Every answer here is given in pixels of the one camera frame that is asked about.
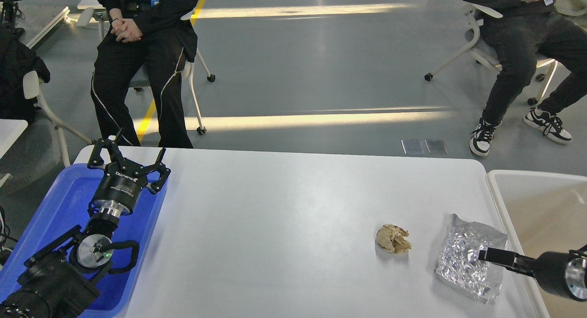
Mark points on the seated person in black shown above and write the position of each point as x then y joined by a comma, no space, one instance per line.
150,34

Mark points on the metal floor plate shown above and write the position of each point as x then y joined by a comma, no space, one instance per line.
436,146
412,147

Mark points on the beige plastic bin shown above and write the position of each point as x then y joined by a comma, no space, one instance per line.
539,212

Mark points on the crumpled brown paper ball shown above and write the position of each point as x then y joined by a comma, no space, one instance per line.
392,239

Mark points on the grey chair with black coat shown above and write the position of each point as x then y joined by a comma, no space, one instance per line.
38,149

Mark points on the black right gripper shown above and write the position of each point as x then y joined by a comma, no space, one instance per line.
561,274

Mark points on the white side table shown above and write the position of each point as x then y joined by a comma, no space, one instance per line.
11,130

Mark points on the person in dark jeans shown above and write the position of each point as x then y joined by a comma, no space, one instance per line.
527,28

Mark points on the crinkled silver foil bag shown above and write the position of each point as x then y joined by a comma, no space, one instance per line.
458,262

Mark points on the left metal floor plate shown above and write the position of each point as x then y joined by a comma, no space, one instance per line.
412,147

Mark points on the blue plastic tray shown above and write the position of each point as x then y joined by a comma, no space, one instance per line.
64,207

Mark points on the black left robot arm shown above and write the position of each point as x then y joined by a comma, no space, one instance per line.
84,247

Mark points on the white grey office chair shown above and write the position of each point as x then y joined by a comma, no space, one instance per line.
486,56

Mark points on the right metal floor plate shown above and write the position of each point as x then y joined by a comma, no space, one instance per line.
436,146

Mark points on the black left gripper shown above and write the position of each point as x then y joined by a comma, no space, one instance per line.
118,188

